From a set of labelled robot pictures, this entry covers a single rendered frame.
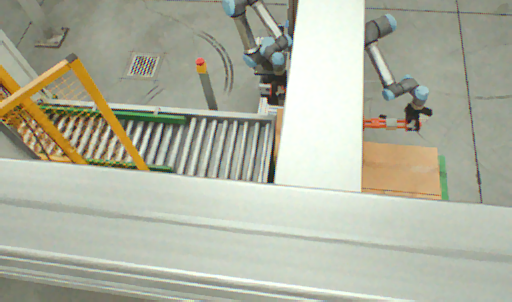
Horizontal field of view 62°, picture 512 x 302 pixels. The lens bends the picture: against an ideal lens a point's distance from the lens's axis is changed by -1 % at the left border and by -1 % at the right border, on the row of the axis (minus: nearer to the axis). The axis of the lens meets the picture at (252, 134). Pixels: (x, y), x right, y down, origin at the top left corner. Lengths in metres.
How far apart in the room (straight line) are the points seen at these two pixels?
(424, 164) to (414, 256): 3.17
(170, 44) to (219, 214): 4.75
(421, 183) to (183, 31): 3.12
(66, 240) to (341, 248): 0.20
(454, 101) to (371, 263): 4.29
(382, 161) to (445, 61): 1.78
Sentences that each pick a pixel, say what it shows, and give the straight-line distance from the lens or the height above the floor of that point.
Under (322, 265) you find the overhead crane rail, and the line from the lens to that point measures 0.31.
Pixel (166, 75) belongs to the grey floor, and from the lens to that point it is 4.76.
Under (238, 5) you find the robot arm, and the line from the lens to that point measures 2.87.
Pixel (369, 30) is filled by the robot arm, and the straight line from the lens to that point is 2.71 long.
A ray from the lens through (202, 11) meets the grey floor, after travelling 5.33.
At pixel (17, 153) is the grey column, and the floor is 2.24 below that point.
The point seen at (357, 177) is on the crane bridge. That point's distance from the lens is 0.51.
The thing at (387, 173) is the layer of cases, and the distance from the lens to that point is 3.38.
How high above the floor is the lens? 3.51
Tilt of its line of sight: 58 degrees down
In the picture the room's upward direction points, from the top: 9 degrees counter-clockwise
